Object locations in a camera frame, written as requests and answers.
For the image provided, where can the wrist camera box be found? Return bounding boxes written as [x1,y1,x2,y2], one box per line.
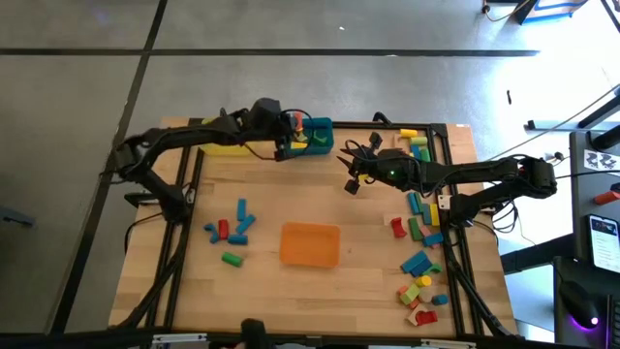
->
[378,147,414,166]
[249,97,284,129]

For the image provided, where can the yellow plastic bin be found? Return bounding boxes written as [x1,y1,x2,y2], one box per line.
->
[197,117,258,158]

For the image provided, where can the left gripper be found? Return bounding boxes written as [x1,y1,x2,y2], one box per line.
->
[236,110,297,163]

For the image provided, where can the black table-level camera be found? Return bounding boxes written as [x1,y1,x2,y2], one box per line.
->
[240,317,268,349]

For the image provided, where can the paper with black logos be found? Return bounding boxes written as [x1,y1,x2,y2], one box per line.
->
[582,148,613,173]

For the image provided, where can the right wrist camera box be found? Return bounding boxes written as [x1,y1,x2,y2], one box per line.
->
[378,147,414,166]

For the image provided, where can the blue plastic bin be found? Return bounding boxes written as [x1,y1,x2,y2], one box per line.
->
[278,115,335,159]

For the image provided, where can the black computer mouse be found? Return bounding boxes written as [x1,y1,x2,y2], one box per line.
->
[558,279,602,332]

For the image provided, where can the large blue block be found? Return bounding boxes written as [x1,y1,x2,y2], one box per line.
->
[409,258,434,279]
[400,249,430,274]

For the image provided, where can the small blue arch block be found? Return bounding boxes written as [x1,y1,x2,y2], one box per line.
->
[202,222,221,245]

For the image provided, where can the smartphone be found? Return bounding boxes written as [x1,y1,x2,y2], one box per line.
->
[587,213,620,274]

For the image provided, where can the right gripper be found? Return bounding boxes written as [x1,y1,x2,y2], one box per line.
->
[343,131,423,197]

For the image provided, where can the orange plastic bin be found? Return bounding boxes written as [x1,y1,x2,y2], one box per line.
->
[279,221,342,270]

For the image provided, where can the light green rectangular block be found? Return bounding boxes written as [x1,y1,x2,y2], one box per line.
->
[399,282,422,306]

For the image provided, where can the black computer desk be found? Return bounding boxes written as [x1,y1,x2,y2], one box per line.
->
[551,129,620,349]

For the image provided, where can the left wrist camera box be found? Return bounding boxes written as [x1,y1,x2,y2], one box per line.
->
[249,97,284,129]

